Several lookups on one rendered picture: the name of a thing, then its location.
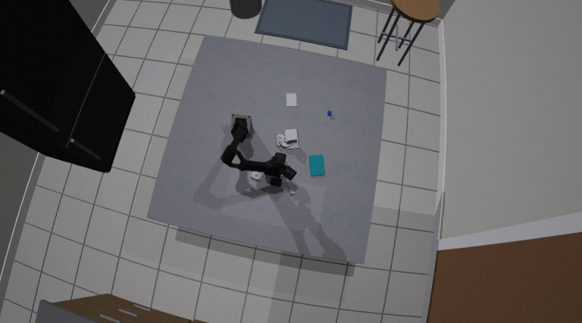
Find teal flat rectangular plate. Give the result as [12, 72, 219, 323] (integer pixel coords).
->
[309, 155, 325, 176]

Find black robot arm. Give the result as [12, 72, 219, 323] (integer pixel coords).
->
[221, 118, 297, 180]

